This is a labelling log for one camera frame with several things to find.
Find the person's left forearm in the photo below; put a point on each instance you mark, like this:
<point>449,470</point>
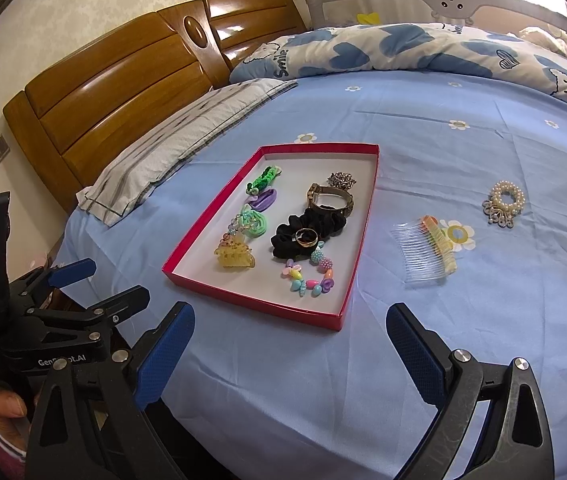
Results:
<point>3,452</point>

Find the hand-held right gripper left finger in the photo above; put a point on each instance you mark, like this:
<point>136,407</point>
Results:
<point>163,355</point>

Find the person's left hand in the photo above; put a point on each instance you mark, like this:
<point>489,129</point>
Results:
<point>3,402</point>

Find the black scrunchie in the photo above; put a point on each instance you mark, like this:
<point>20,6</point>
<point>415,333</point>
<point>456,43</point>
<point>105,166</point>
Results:
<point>288,232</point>

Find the yellow hair claw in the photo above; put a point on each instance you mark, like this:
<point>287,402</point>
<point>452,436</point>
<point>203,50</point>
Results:
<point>233,257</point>

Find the red jewelry box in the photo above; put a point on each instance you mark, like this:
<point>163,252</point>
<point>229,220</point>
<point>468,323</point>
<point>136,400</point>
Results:
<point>213,270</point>

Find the blue flowered bed sheet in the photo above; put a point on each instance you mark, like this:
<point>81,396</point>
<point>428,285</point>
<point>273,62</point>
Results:
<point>413,135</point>

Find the grey striped pillow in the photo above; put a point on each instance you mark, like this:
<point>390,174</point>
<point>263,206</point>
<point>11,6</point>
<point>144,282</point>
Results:
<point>178,130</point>

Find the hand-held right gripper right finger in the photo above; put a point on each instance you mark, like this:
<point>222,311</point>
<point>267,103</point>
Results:
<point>413,350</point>

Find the wooden headboard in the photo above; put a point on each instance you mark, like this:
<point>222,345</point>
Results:
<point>113,85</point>

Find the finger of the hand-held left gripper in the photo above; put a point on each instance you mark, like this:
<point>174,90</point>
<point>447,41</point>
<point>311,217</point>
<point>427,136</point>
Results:
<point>73,271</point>
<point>113,302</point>

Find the purple bow hair clip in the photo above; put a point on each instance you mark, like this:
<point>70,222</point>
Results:
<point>263,200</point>

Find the blue heart print quilt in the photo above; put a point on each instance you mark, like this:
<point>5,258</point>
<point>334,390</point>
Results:
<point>388,45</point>

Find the wristwatch with metal band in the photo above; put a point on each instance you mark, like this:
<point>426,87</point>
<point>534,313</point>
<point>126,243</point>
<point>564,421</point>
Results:
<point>346,203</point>

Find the clear hair comb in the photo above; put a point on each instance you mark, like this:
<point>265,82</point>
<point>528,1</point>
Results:
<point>436,240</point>

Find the grey bed rail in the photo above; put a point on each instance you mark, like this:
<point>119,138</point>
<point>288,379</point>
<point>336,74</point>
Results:
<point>403,2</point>

